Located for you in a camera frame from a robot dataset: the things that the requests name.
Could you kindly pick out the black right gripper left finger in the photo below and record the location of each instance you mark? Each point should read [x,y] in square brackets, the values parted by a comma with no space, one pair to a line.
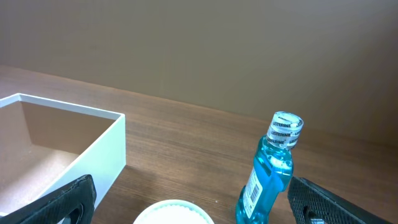
[71,203]

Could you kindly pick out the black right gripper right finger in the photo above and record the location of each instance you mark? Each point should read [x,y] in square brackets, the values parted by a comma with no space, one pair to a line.
[313,204]

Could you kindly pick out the blue mouthwash bottle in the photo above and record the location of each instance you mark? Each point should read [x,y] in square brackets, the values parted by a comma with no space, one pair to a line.
[272,169]

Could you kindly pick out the white round cotton swab jar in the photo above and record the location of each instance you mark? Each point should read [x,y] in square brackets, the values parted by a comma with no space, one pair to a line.
[173,212]

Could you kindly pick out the white cardboard box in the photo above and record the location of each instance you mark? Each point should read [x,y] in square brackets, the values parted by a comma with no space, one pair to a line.
[47,143]

